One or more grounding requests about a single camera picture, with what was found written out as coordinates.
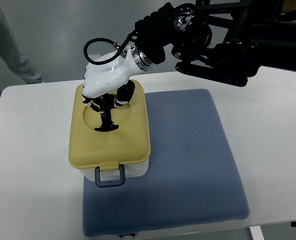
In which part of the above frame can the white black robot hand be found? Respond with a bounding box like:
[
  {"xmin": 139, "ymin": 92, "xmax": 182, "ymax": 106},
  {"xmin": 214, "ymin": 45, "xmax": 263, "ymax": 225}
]
[{"xmin": 81, "ymin": 41, "xmax": 153, "ymax": 112}]

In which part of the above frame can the person in grey trousers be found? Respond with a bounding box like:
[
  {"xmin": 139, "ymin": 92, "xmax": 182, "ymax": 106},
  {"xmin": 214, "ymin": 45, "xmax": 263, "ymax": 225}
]
[{"xmin": 0, "ymin": 7, "xmax": 44, "ymax": 85}]

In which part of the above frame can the upper silver floor plate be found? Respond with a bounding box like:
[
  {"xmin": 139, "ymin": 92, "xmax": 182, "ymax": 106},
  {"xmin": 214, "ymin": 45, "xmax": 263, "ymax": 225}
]
[{"xmin": 89, "ymin": 53, "xmax": 101, "ymax": 61}]

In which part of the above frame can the white table leg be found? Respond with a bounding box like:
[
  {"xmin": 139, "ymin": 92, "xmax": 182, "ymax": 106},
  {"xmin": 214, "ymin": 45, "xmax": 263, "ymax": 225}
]
[{"xmin": 249, "ymin": 226, "xmax": 265, "ymax": 240}]

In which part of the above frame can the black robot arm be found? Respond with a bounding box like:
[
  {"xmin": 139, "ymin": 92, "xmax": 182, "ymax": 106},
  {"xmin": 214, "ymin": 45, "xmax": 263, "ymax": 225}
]
[{"xmin": 93, "ymin": 0, "xmax": 296, "ymax": 87}]

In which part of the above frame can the white storage box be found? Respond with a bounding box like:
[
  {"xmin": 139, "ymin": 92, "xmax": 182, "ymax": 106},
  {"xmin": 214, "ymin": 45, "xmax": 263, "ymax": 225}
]
[{"xmin": 80, "ymin": 158, "xmax": 149, "ymax": 182}]

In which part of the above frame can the yellow box lid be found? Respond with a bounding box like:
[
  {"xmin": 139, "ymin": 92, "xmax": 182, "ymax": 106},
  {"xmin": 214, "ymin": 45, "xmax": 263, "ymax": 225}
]
[{"xmin": 68, "ymin": 79, "xmax": 151, "ymax": 188}]

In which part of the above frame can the blue grey cushion mat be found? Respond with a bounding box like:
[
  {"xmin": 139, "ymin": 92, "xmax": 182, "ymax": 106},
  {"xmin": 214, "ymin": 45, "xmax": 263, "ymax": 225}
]
[{"xmin": 83, "ymin": 89, "xmax": 250, "ymax": 237}]

